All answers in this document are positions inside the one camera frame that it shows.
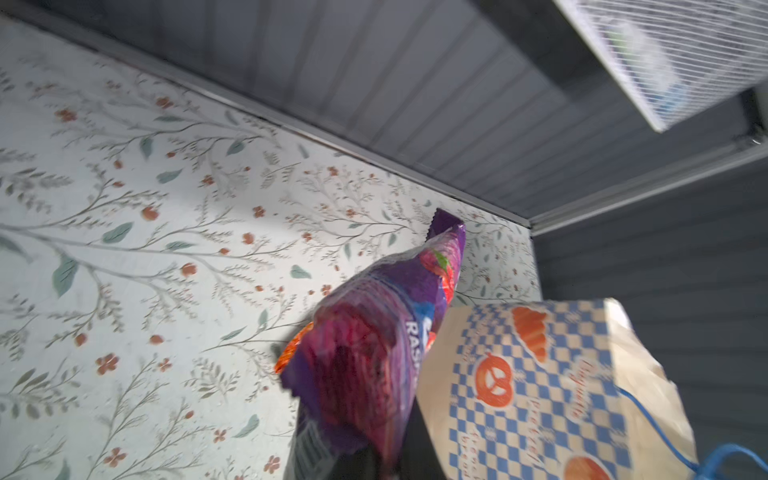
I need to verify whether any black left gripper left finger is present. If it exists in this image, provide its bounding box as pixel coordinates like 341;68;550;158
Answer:
326;446;381;480

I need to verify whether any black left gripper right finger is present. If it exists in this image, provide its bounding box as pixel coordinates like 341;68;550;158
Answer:
398;401;447;480

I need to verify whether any dark purple candy bar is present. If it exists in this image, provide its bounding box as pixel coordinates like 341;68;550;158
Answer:
278;209;466;479

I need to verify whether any white blue checkered paper bag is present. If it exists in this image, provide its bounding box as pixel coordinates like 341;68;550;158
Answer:
415;298;768;480

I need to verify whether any orange chips bag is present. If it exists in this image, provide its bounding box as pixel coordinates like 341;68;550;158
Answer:
275;321;314;375

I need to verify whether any white wire mesh basket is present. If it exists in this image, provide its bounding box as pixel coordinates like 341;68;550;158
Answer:
556;0;767;133

